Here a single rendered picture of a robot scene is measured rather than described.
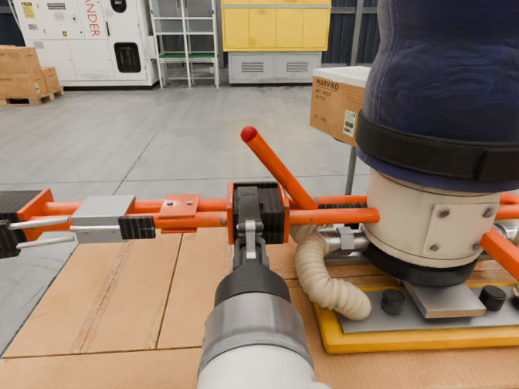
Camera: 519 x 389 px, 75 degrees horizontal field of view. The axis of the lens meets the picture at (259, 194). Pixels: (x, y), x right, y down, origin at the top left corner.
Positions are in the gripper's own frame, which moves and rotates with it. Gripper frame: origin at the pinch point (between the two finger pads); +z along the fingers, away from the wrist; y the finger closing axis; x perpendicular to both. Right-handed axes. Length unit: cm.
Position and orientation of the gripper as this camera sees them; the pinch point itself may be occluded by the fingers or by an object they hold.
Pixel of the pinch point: (248, 212)
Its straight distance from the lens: 48.9
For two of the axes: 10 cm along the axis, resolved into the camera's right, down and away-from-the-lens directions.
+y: 0.0, 8.9, 4.6
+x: 10.0, -0.3, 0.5
